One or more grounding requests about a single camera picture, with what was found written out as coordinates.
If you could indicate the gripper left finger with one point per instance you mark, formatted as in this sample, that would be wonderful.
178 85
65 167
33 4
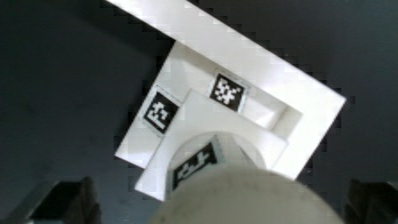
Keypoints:
61 203

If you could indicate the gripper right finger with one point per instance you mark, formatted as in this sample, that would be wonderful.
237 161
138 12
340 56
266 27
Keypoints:
372 203

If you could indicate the white lamp bulb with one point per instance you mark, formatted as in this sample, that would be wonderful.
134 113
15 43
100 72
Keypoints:
225 191

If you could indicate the white lamp base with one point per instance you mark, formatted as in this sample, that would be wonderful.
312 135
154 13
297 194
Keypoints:
210 120

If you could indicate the white U-shaped fence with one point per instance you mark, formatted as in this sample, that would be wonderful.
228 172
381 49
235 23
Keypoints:
193 27

